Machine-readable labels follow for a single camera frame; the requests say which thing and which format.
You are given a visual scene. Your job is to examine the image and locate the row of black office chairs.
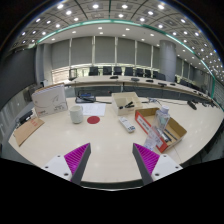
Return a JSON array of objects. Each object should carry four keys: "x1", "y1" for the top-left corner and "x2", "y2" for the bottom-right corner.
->
[{"x1": 68, "y1": 65, "x2": 168, "y2": 82}]

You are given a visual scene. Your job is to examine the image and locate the white printed paper carton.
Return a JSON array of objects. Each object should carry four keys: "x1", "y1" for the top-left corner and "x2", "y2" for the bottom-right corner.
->
[{"x1": 31, "y1": 83, "x2": 69, "y2": 118}]

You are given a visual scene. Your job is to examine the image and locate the white ceramic mug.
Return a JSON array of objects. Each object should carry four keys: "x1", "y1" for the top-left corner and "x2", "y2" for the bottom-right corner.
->
[{"x1": 69, "y1": 105, "x2": 84, "y2": 125}]

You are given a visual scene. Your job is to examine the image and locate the white remote control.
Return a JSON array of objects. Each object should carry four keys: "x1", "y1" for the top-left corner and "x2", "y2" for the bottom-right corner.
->
[{"x1": 118, "y1": 116, "x2": 136, "y2": 134}]

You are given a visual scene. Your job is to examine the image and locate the flat brown cardboard piece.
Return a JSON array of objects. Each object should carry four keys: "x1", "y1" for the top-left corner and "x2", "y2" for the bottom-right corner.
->
[{"x1": 13, "y1": 117, "x2": 46, "y2": 148}]

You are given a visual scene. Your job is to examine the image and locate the open brown cardboard box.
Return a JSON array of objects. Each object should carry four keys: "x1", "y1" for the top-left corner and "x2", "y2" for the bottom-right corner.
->
[{"x1": 134, "y1": 107, "x2": 188, "y2": 154}]

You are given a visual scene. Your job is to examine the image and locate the beige desk organizer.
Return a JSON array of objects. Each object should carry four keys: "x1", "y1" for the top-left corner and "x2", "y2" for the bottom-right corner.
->
[{"x1": 111, "y1": 91, "x2": 144, "y2": 117}]

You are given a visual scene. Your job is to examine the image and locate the flat round red coaster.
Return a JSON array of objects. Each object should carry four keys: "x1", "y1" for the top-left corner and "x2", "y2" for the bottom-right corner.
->
[{"x1": 86, "y1": 115, "x2": 101, "y2": 125}]

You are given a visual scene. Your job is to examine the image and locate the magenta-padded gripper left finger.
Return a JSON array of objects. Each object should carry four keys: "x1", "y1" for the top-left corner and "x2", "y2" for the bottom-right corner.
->
[{"x1": 42, "y1": 142, "x2": 92, "y2": 186}]

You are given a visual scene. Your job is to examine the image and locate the black tabletop microphone base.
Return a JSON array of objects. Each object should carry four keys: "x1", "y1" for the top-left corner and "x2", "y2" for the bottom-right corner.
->
[{"x1": 186, "y1": 99, "x2": 198, "y2": 111}]

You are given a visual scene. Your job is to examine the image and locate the thin grey cable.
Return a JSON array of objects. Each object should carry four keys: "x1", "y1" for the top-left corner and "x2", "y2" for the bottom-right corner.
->
[{"x1": 146, "y1": 97, "x2": 188, "y2": 106}]

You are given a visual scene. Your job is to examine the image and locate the group of ceiling lights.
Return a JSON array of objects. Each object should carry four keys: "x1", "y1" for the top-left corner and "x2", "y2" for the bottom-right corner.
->
[{"x1": 19, "y1": 2, "x2": 224, "y2": 75}]

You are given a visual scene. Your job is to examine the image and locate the white paper sheet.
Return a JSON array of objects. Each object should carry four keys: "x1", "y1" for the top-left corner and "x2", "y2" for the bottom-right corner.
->
[{"x1": 77, "y1": 102, "x2": 107, "y2": 117}]

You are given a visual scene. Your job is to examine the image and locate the black desk device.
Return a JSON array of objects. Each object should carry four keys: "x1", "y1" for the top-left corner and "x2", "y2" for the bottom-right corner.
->
[{"x1": 74, "y1": 93, "x2": 97, "y2": 104}]

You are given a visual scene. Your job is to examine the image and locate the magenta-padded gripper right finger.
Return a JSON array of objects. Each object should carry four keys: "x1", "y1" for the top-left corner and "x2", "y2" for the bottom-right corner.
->
[{"x1": 132, "y1": 142, "x2": 184, "y2": 186}]

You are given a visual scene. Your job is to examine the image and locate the clear plastic water bottle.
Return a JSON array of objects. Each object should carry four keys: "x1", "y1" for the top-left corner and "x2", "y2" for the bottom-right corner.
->
[{"x1": 143, "y1": 105, "x2": 172, "y2": 152}]

